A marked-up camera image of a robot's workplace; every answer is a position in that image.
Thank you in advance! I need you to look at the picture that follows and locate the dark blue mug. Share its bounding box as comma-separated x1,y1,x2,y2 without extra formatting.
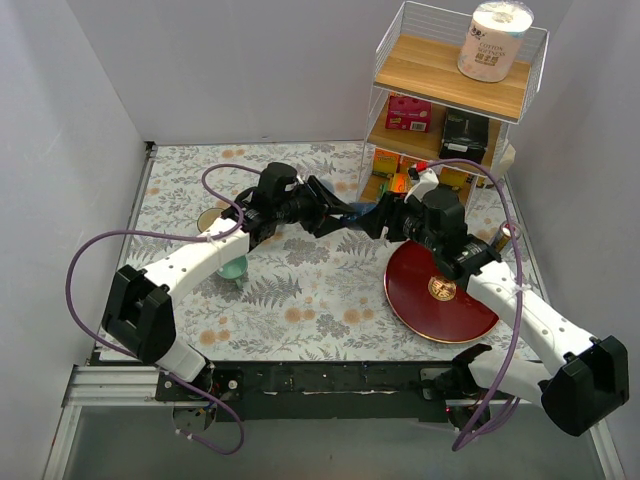
340,202,377,231

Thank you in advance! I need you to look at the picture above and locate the light green mug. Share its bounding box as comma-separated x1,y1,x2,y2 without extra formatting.
216,256,249,289

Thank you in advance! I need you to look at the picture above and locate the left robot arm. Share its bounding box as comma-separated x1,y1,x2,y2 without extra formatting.
102,162,355,400

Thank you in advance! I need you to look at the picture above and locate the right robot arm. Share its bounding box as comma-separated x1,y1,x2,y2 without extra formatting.
319,187,629,436

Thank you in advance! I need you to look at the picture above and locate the orange sponge box middle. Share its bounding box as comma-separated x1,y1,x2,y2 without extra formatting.
397,155,428,174

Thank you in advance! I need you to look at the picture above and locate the orange sponge box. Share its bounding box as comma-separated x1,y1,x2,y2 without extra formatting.
397,155,428,174
438,167,472,192

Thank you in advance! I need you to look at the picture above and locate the orange sponge box right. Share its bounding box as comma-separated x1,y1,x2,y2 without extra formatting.
438,167,472,192

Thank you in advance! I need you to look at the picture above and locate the orange yellow sponge pack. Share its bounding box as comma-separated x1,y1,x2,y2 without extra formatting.
372,148,401,177

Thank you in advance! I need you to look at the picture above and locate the floral table mat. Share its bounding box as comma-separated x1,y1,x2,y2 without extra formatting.
98,142,546,363

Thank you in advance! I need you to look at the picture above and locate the red round tray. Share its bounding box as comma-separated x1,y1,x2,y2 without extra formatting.
384,241,499,344

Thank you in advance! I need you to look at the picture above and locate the red white drink can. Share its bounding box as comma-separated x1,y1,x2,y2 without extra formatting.
490,221,521,252

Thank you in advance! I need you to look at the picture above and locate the black box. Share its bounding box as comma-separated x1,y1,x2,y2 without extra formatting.
439,108,489,164

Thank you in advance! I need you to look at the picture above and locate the pink sponge box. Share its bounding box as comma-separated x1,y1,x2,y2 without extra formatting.
385,94,432,133

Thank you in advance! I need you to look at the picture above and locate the toilet paper roll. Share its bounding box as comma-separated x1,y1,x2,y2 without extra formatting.
457,1,534,83

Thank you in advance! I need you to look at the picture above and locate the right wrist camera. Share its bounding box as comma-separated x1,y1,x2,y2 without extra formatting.
404,161,439,203

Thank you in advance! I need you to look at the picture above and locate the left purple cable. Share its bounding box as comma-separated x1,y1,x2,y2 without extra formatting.
65,163,261,455

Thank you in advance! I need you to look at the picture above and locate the white wire wooden shelf rack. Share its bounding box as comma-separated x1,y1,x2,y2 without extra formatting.
357,1,549,201

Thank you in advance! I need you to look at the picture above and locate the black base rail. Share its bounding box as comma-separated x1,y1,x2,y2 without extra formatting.
154,357,506,425

